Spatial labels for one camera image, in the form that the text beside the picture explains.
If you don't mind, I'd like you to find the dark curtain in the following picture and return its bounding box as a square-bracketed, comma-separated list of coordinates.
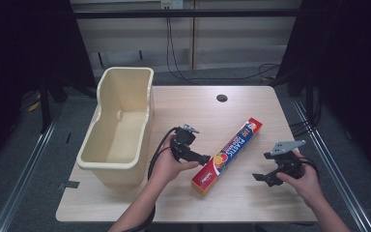
[270, 0, 371, 183]
[0, 0, 98, 177]

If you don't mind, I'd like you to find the black floor cable bundle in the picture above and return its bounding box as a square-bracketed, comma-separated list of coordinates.
[288, 96, 323, 138]

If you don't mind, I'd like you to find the black horizontal bar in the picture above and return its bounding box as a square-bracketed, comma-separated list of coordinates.
[72, 8, 301, 19]

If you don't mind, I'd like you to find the black metal stand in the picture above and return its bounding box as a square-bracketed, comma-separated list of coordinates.
[38, 72, 54, 134]

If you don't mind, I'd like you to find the black hanging wall cable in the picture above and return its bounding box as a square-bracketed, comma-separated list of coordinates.
[165, 16, 282, 85]

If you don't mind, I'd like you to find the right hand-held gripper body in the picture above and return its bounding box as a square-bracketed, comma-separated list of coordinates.
[263, 139, 307, 180]

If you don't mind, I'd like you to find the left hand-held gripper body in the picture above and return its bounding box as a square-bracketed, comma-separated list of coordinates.
[169, 123, 201, 162]

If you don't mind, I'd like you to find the cream plastic bin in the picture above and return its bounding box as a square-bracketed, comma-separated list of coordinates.
[75, 66, 156, 188]

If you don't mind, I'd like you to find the metal floor rail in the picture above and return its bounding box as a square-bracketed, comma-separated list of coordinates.
[290, 98, 371, 232]
[0, 107, 64, 232]

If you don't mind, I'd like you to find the colourful plastic wrap box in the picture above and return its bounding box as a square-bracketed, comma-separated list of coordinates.
[190, 117, 264, 198]

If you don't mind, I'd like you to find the white wall power outlet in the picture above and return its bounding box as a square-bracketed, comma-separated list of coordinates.
[160, 0, 185, 11]

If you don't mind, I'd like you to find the person's left hand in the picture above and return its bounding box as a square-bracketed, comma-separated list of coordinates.
[148, 133, 201, 189]

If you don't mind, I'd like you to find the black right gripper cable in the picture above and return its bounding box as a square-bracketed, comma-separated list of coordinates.
[299, 157, 321, 180]

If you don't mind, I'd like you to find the black tape strip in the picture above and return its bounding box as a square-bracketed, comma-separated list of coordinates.
[56, 180, 81, 191]

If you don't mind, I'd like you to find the person's right hand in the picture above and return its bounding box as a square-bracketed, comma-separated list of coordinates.
[275, 150, 326, 207]

